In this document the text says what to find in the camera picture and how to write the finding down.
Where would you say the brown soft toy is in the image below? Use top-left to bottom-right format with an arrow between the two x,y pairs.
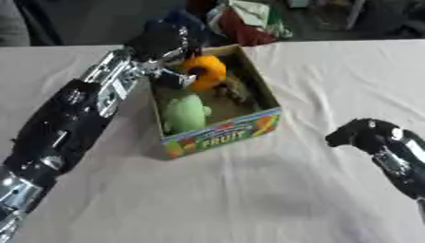
212,74 -> 251,105

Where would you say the printed cardboard box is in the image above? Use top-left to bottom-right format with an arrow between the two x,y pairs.
146,44 -> 283,160

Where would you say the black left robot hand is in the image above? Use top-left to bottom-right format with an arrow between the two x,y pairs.
122,19 -> 208,90

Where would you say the orange soft toy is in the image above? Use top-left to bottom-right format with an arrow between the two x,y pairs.
179,54 -> 230,93

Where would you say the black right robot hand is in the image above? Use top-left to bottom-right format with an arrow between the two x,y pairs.
323,118 -> 402,156

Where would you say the pale green soft toy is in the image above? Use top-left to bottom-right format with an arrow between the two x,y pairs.
160,94 -> 213,135

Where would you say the person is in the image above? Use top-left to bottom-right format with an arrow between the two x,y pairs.
0,0 -> 64,47

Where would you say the red and white bag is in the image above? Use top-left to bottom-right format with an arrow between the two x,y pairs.
206,0 -> 296,47

